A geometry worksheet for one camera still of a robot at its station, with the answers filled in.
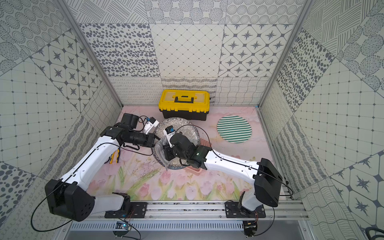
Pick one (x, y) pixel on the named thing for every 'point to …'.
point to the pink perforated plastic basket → (195, 170)
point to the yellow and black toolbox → (184, 104)
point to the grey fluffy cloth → (160, 152)
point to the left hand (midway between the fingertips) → (161, 139)
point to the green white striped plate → (234, 128)
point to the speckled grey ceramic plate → (180, 125)
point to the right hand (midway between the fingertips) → (164, 148)
